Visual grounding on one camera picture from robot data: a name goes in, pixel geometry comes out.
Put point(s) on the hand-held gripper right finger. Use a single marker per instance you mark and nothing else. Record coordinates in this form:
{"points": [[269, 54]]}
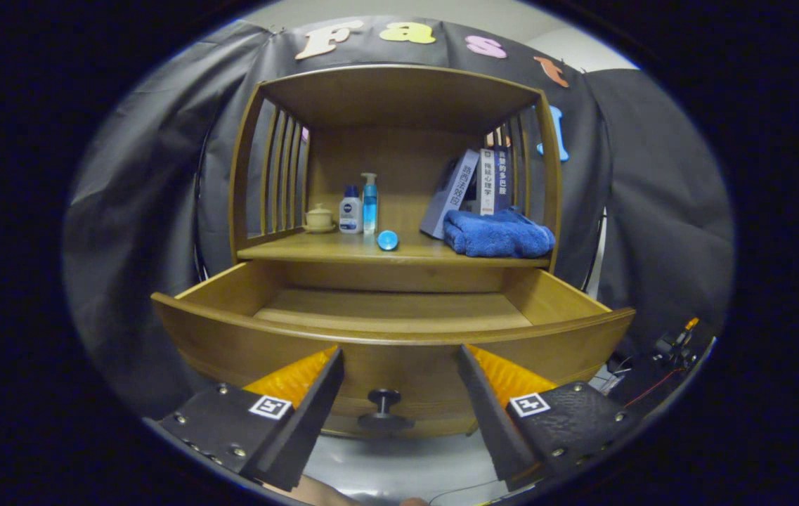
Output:
{"points": [[494, 429]]}

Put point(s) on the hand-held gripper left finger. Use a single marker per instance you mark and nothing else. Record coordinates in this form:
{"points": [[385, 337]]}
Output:
{"points": [[304, 429]]}

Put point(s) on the wooden drawer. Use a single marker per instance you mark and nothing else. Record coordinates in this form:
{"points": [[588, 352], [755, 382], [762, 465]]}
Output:
{"points": [[406, 365]]}

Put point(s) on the blue white cosmetic tube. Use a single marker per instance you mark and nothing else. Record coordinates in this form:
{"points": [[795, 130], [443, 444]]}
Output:
{"points": [[388, 240]]}

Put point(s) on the wooden countertop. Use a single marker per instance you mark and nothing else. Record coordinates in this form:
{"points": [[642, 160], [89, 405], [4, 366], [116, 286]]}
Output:
{"points": [[343, 247]]}

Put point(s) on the wooden cabinet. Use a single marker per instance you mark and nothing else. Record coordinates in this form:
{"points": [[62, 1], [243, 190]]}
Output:
{"points": [[385, 161]]}

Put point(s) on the blue towel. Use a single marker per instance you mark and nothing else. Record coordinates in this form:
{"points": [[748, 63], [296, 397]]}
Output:
{"points": [[497, 235]]}

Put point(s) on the black orange device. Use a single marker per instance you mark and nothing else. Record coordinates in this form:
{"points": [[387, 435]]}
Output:
{"points": [[677, 344]]}

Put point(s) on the small beige lidded cup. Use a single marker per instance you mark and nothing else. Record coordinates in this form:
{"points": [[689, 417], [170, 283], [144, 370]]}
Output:
{"points": [[320, 219]]}

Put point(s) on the white bottle with blue cap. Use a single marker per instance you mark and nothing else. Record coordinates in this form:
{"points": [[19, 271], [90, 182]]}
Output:
{"points": [[350, 214]]}

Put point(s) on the blue pump bottle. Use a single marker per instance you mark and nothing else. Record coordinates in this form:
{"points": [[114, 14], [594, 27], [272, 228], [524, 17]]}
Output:
{"points": [[369, 207]]}

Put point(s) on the grey book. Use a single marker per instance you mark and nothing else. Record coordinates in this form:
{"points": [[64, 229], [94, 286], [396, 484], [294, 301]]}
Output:
{"points": [[448, 197]]}

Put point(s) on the white spine book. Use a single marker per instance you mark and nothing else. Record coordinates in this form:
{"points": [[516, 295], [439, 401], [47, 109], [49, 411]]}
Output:
{"points": [[487, 183]]}

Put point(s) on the dark blue book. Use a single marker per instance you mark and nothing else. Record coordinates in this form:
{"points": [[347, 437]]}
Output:
{"points": [[502, 179]]}

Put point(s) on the black backdrop cloth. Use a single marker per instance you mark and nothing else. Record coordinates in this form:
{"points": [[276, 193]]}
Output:
{"points": [[652, 211]]}

